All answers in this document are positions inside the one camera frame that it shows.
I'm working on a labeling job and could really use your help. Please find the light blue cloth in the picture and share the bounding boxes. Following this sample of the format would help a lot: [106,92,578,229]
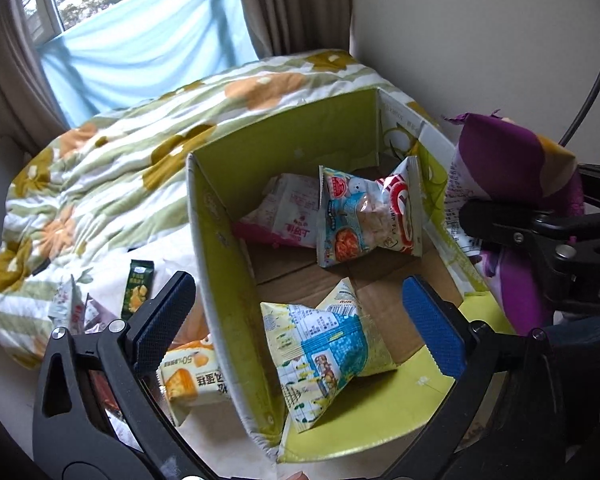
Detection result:
[37,0,261,128]

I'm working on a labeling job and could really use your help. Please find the black cable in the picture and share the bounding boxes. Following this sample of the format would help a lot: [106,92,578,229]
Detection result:
[557,55,600,148]

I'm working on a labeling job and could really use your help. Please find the small purple white snack packet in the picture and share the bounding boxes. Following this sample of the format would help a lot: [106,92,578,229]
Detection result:
[82,295,121,333]

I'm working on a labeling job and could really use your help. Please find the yellow and blue snack packet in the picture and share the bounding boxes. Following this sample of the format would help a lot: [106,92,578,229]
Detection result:
[260,277,398,433]

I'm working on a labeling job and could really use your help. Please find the dark green snack packet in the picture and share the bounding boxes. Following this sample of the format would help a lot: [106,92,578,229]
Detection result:
[121,259,154,321]

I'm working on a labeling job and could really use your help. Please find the blue and red snack packet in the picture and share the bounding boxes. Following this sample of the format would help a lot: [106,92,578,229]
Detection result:
[316,156,426,268]

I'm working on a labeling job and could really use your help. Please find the orange cake snack packet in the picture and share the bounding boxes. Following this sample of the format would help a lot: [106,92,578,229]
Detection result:
[157,332,231,426]

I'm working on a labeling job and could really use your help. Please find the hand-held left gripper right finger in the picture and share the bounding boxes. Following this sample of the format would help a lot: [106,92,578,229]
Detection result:
[380,275,568,480]

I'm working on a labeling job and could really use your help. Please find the floral blanket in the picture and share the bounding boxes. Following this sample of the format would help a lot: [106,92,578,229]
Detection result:
[0,49,441,371]

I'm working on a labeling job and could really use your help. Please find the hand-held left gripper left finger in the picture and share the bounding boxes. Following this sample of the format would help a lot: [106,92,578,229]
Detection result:
[32,271,216,480]

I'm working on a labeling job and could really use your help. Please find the person's dark trousers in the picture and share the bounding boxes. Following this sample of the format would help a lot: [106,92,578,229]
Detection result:
[545,317,600,411]

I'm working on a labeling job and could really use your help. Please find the green cardboard box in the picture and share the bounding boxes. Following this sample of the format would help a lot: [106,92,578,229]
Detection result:
[186,86,516,463]

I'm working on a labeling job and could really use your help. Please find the pink and white snack packet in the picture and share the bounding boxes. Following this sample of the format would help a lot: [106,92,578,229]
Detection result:
[232,172,323,248]

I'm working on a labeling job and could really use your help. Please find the brown curtain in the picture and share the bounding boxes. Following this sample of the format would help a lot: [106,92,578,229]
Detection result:
[232,0,356,61]
[0,0,73,156]

